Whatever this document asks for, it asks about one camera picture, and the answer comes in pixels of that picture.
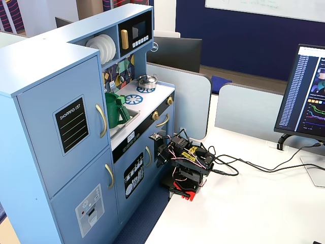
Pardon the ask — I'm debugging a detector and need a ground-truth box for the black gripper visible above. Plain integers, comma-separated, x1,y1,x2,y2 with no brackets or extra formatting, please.
155,142,176,169

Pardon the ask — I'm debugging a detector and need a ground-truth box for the red table clamp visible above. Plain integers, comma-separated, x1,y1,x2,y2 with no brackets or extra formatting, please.
173,179,198,203

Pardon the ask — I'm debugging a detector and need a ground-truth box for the silver toy sink basin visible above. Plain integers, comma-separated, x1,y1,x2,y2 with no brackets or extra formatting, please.
109,108,141,139

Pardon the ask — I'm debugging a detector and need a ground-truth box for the wide grey desk divider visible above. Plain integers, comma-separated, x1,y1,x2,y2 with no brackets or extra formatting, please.
146,63,212,140

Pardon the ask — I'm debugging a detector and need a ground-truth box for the green plastic pitcher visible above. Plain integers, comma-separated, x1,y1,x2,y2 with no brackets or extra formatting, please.
105,96,132,129

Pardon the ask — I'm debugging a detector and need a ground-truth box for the silver toy pot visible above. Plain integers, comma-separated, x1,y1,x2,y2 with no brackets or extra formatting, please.
137,73,158,90

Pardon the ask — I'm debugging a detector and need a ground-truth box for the hanging toy spatula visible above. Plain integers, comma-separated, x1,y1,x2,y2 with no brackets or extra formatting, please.
109,66,116,92

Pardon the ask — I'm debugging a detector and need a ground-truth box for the hanging toy ladle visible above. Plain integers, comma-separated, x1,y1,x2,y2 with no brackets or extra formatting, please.
117,59,126,83

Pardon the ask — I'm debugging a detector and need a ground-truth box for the blue chair seat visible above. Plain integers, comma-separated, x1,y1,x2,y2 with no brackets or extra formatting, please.
210,75,233,94

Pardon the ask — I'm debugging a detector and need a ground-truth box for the black shopping list board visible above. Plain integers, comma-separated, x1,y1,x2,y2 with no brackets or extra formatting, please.
52,94,91,157

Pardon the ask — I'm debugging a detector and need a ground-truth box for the low grey desk divider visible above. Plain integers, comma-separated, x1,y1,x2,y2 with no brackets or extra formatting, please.
214,82,284,140

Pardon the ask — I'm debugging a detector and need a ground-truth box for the black dell monitor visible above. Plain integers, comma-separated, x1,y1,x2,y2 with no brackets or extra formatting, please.
146,36,203,73

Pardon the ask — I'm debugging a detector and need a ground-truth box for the white toy plate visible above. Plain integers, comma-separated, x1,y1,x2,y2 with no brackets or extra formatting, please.
103,34,117,60
85,38,103,66
93,36,109,64
98,35,114,63

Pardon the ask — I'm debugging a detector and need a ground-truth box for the black toy microwave door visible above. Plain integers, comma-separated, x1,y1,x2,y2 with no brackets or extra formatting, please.
117,11,153,58

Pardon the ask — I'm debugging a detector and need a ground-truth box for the blue wooden toy kitchen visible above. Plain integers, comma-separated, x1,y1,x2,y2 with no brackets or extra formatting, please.
0,4,176,244

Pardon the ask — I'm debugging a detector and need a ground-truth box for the silver monitor stand base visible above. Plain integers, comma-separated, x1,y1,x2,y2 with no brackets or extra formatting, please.
299,154,325,189

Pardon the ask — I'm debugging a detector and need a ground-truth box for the monitor with lit screen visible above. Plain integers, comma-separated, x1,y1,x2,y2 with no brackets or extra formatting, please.
273,43,325,151

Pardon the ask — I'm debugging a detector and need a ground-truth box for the small black monitor back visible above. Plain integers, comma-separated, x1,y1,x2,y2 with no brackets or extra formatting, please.
54,16,74,29

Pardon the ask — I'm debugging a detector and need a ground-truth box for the white whiteboard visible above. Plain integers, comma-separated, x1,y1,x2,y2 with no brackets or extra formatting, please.
205,0,325,23

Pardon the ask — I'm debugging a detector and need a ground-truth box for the gold dishwasher handle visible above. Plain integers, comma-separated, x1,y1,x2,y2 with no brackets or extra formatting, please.
145,145,153,168

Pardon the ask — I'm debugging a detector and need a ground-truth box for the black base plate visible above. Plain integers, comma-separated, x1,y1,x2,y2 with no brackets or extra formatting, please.
159,174,180,192

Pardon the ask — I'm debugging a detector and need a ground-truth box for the gold oven handle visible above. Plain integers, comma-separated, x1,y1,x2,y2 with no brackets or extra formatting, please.
155,113,170,128

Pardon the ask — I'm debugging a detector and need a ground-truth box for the short gold freezer handle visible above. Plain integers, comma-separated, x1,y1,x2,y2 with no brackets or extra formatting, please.
104,163,115,190

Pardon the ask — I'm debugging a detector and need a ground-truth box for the black power cable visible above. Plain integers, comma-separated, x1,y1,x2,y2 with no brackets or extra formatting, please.
203,144,325,177

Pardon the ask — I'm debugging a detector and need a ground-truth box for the long gold fridge handle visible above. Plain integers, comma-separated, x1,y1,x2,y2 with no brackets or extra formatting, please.
95,103,108,139

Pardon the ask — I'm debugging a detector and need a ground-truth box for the gold microwave handle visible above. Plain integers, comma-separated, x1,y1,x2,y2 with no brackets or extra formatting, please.
120,29,129,50

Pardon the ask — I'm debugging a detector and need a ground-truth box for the black usb cable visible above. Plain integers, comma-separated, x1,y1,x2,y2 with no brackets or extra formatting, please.
200,141,325,176

